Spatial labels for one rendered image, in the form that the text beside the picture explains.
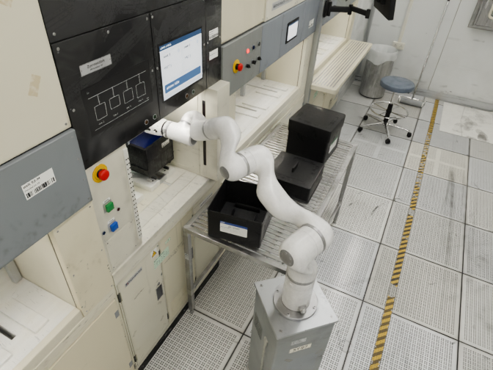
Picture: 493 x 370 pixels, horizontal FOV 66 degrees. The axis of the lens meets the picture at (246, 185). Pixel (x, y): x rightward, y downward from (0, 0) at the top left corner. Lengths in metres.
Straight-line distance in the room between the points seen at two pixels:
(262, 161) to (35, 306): 1.03
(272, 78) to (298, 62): 0.27
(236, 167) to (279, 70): 1.97
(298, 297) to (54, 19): 1.24
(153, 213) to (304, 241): 0.84
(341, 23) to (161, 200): 3.23
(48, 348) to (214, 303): 1.24
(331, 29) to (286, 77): 1.50
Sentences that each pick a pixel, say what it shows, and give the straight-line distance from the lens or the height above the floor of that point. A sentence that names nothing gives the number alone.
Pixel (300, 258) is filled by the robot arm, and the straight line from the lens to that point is 1.34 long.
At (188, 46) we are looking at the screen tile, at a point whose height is 1.63.
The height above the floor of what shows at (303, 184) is 0.86.
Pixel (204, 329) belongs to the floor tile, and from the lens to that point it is 2.49.
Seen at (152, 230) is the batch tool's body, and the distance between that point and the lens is 1.82.
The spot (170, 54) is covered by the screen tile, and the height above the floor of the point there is 1.63.
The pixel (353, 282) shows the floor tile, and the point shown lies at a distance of 2.85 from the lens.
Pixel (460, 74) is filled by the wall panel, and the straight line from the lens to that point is 5.81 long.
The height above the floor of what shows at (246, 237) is 0.82.
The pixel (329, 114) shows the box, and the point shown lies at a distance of 2.56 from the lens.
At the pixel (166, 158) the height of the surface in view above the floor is 0.99.
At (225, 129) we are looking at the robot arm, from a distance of 1.46.
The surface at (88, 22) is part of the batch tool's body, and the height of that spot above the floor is 1.83.
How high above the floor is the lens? 2.14
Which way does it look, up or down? 38 degrees down
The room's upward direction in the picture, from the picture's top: 4 degrees clockwise
